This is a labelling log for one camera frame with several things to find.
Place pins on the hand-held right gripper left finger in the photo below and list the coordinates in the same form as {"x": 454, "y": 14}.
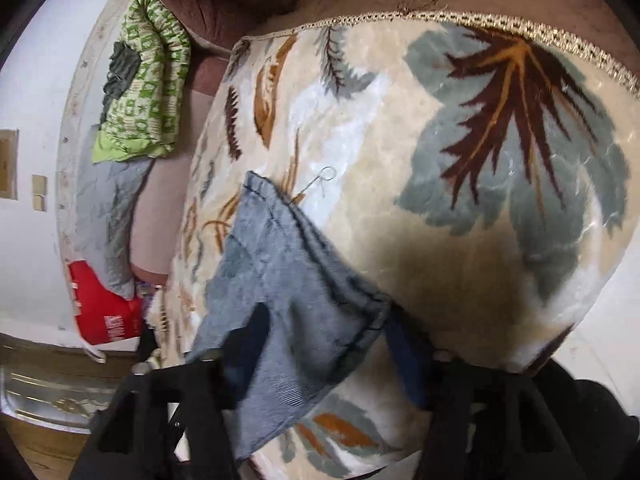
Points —
{"x": 252, "y": 342}

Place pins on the wooden furniture with gold trim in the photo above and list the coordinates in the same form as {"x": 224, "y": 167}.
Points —
{"x": 50, "y": 400}

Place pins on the green patterned cloth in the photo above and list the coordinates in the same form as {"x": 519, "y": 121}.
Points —
{"x": 150, "y": 100}

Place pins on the blue-grey denim pants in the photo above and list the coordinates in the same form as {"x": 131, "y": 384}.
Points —
{"x": 280, "y": 270}

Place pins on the red and white bag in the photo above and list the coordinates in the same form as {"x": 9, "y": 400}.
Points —
{"x": 95, "y": 305}

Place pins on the brown and pink sofa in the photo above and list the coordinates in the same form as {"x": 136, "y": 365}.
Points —
{"x": 210, "y": 5}

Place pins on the wall panel frame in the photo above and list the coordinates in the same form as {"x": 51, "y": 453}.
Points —
{"x": 7, "y": 162}

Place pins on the dark grey cloth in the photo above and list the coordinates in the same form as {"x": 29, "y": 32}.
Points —
{"x": 120, "y": 67}

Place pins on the grey quilted cover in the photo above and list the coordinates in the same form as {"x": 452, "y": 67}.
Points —
{"x": 105, "y": 220}

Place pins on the cream leaf print blanket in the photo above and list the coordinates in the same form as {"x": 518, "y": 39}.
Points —
{"x": 475, "y": 260}

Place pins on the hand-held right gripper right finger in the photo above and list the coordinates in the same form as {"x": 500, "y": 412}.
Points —
{"x": 406, "y": 360}

